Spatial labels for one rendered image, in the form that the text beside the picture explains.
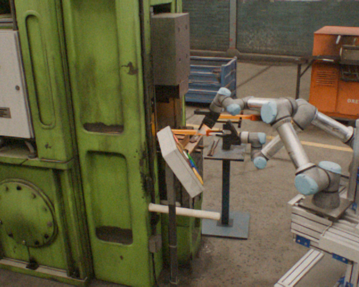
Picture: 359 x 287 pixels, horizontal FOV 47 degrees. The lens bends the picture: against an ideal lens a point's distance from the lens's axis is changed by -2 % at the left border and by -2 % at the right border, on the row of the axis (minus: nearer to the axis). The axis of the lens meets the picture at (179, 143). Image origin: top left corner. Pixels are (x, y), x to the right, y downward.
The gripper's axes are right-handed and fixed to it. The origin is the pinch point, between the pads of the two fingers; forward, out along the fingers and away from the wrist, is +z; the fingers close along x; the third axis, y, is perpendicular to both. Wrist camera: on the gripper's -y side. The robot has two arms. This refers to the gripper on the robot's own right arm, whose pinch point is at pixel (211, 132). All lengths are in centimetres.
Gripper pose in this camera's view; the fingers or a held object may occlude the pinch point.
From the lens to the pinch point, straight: 274.0
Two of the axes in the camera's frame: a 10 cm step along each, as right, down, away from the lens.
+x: 2.9, -3.7, 8.8
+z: -9.5, -0.7, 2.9
